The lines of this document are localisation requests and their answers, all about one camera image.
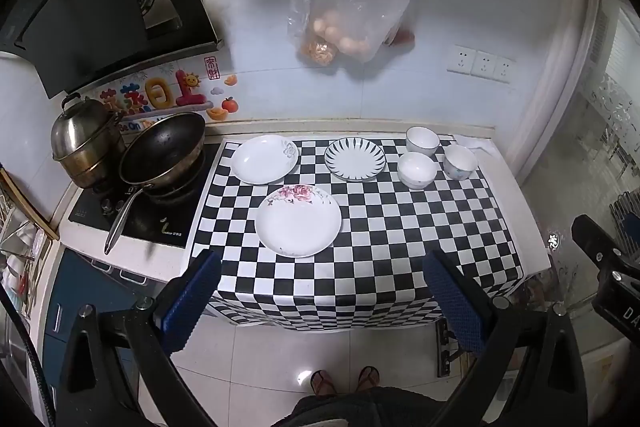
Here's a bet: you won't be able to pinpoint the white bowl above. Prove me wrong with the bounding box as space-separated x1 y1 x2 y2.
442 144 477 181
397 152 438 191
406 126 439 157

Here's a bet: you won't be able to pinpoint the white bowl back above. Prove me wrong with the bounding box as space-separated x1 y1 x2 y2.
406 126 439 157

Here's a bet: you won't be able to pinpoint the blue leaf pattern plate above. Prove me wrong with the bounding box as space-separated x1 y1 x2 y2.
324 136 386 182

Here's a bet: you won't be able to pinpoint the blue kitchen cabinet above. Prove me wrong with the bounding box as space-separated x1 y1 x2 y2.
41 248 174 400

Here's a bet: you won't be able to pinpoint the black induction cooktop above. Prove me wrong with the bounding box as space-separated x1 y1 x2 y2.
70 144 219 248

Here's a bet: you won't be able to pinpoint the black white checkered mat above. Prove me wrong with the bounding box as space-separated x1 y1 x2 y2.
188 138 524 332

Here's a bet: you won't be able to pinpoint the person right foot sandal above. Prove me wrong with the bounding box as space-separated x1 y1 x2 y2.
355 365 381 392

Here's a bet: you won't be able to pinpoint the person foot sandal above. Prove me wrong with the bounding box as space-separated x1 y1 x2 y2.
309 369 337 397
355 365 381 392

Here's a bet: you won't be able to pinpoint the pink floral white plate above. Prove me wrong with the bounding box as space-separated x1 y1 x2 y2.
255 184 343 259

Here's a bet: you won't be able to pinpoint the black frying pan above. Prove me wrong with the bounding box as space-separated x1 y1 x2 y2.
103 112 205 255

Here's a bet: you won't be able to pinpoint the person left foot sandal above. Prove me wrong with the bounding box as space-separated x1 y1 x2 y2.
309 369 337 397

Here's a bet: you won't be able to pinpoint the white cloth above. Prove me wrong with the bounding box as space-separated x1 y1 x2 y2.
454 134 501 158

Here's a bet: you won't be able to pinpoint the dish rack with utensils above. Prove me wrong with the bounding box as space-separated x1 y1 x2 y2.
1 167 58 320

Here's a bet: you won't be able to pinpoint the stainless steel steamer pot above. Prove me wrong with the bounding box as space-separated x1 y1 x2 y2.
51 92 125 188

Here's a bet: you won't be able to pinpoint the colourful wall stickers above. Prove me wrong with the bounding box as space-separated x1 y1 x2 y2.
85 52 240 133

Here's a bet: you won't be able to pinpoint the white wall sockets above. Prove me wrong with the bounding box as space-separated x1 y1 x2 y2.
446 44 516 83

